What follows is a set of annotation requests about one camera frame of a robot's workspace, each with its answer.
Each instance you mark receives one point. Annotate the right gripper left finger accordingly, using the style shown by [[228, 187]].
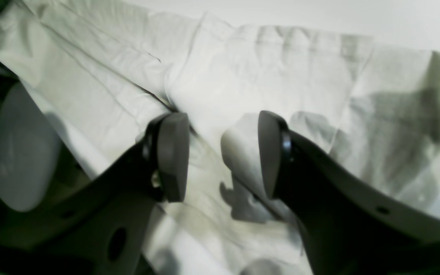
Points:
[[101, 229]]

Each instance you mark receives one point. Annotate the light grey T-shirt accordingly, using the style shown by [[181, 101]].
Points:
[[361, 78]]

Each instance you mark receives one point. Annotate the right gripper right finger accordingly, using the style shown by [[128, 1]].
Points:
[[346, 226]]

